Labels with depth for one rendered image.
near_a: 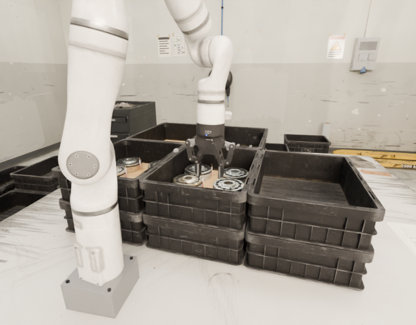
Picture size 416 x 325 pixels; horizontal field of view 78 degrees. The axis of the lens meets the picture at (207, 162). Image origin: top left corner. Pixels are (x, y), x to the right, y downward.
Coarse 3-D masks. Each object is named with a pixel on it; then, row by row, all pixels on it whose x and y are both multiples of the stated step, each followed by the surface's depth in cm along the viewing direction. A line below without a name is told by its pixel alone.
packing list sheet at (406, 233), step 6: (390, 222) 92; (396, 228) 89; (402, 228) 88; (408, 228) 88; (414, 228) 88; (402, 234) 85; (408, 234) 85; (414, 234) 85; (402, 240) 83; (408, 240) 82; (414, 240) 82; (408, 246) 80; (414, 246) 79; (414, 252) 77
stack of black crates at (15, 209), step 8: (8, 192) 164; (16, 192) 165; (24, 192) 164; (32, 192) 164; (0, 200) 158; (8, 200) 164; (16, 200) 167; (24, 200) 166; (32, 200) 164; (0, 208) 159; (8, 208) 164; (16, 208) 165; (0, 216) 156; (8, 216) 156
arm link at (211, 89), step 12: (216, 36) 59; (216, 48) 58; (228, 48) 59; (216, 60) 59; (228, 60) 60; (216, 72) 60; (228, 72) 63; (204, 84) 62; (216, 84) 62; (204, 96) 63; (216, 96) 63
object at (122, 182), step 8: (176, 144) 106; (184, 144) 104; (160, 160) 86; (56, 168) 79; (152, 168) 79; (56, 176) 78; (64, 176) 77; (120, 184) 72; (128, 184) 71; (136, 184) 71
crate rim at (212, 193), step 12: (156, 168) 79; (252, 168) 83; (144, 180) 70; (168, 192) 68; (180, 192) 67; (192, 192) 66; (204, 192) 65; (216, 192) 64; (228, 192) 63; (240, 192) 63
